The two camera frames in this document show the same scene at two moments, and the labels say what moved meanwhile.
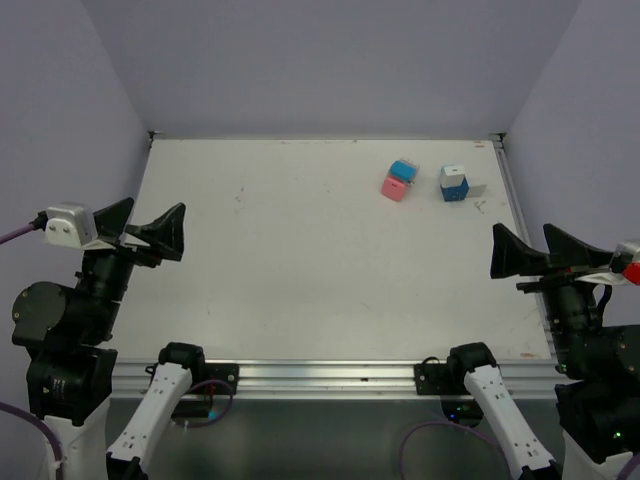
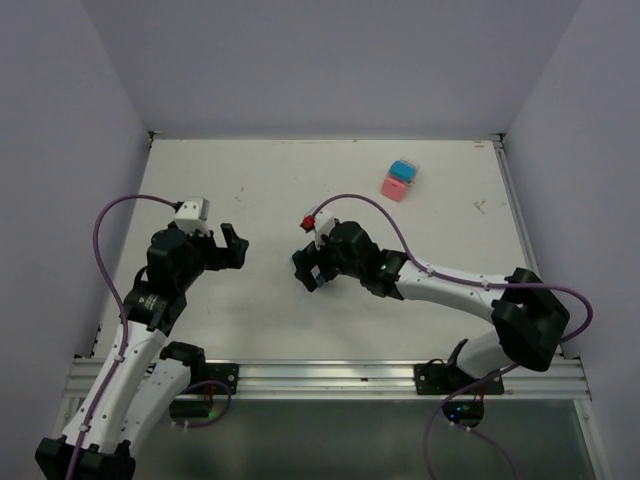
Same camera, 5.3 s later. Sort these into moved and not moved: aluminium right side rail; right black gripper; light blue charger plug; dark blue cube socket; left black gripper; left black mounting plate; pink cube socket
Moved: right black gripper; left black gripper; dark blue cube socket
Not moved: left black mounting plate; aluminium right side rail; light blue charger plug; pink cube socket
